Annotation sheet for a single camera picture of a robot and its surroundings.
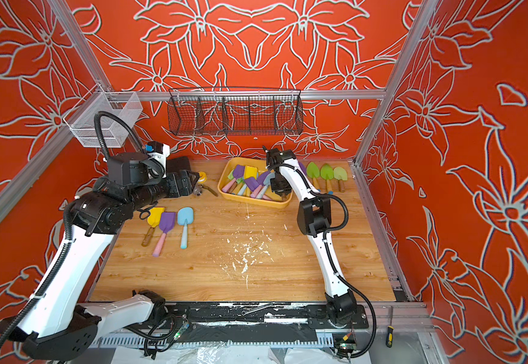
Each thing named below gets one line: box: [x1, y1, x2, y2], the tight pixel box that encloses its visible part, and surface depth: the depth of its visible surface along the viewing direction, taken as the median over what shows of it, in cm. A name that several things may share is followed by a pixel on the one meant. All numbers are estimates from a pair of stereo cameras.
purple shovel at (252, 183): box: [244, 176, 260, 192], surface depth 110 cm
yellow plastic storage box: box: [216, 156, 294, 208], surface depth 106 cm
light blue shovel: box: [176, 206, 195, 250], surface depth 99 cm
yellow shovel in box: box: [244, 165, 258, 180], surface depth 113 cm
